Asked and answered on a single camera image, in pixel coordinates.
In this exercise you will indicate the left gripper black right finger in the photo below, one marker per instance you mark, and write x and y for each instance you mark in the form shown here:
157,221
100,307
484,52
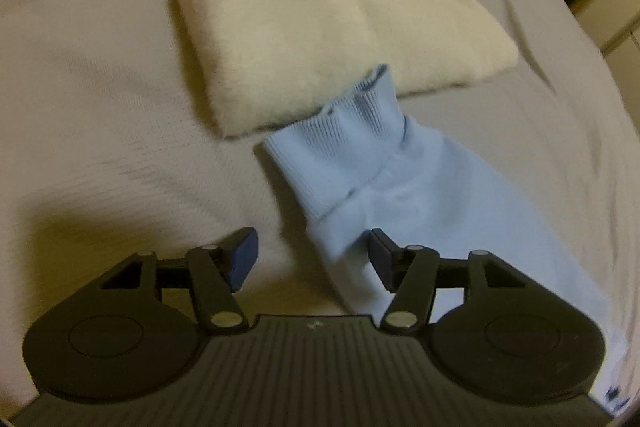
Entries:
487,326

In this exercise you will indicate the light blue sweatshirt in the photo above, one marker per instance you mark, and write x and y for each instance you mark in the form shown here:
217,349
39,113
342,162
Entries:
361,164

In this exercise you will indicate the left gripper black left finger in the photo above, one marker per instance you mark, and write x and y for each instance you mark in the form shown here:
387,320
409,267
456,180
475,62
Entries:
141,324

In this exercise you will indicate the cream folded fluffy garment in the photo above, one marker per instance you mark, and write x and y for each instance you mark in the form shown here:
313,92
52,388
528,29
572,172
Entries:
272,61

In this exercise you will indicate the white wardrobe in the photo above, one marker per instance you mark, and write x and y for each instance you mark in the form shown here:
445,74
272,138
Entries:
613,25

